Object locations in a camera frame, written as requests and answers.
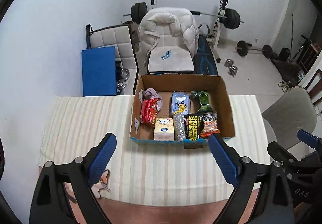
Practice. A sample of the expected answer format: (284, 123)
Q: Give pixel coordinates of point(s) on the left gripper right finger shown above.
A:
(273, 203)

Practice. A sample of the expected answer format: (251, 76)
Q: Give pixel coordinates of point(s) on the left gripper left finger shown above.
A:
(50, 202)

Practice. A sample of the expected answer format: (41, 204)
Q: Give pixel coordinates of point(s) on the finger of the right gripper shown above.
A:
(312, 141)

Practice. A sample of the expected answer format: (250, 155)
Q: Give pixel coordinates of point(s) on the red snack bag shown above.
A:
(149, 111)

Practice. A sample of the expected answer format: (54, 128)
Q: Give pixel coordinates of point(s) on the beige tissue box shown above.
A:
(164, 130)

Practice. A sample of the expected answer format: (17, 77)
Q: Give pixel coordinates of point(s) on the lilac cloth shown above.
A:
(150, 93)

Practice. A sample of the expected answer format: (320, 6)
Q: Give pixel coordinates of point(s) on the red white snack packet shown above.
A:
(208, 124)

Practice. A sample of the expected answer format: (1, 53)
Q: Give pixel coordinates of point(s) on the silver yellow scrubbing mitt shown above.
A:
(179, 126)

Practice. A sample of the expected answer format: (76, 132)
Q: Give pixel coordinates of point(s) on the black yellow shoe wipes pack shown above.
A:
(192, 125)

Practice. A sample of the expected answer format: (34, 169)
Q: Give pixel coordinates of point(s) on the green wet wipes pack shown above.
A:
(203, 99)

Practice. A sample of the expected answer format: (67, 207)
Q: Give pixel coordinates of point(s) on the blue cartoon tissue pack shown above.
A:
(180, 101)

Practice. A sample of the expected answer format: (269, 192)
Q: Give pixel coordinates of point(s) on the grey chair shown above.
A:
(292, 112)

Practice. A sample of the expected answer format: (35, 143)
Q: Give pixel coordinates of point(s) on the striped tablecloth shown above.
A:
(144, 174)

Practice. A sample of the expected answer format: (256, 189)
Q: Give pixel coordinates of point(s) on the blue foam board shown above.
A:
(98, 71)

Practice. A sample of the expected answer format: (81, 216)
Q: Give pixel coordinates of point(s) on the chrome dumbbell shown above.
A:
(232, 69)

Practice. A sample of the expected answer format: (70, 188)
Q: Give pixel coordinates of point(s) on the brown cardboard box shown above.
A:
(176, 89)

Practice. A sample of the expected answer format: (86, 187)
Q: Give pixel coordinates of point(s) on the black floor barbell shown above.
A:
(243, 49)

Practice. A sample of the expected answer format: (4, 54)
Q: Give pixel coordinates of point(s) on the blue black weight bench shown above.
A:
(204, 62)

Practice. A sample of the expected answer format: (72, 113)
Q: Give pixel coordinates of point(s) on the beige padded chair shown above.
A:
(180, 60)

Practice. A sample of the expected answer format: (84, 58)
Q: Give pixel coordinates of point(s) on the blue wrapper on chair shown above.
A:
(167, 55)

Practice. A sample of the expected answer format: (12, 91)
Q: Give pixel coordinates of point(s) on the barbell on rack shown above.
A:
(179, 17)

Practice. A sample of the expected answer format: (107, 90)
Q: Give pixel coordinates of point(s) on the white puffer jacket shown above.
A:
(148, 35)

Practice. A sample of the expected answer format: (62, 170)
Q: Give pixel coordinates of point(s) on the white barbell rack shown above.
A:
(191, 34)

